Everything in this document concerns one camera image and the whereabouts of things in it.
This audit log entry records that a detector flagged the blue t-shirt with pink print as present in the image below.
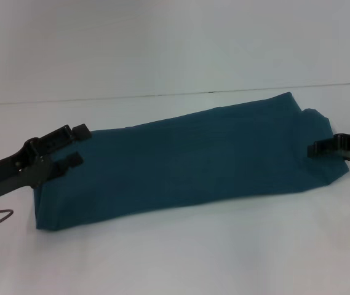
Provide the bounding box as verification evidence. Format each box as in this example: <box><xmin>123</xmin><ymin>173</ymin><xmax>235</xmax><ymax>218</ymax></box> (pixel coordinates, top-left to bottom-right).
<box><xmin>32</xmin><ymin>92</ymin><xmax>350</xmax><ymax>231</ymax></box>

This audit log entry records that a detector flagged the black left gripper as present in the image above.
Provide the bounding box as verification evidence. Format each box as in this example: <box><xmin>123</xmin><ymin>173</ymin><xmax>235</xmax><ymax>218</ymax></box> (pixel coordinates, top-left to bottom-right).
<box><xmin>0</xmin><ymin>124</ymin><xmax>92</xmax><ymax>200</ymax></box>

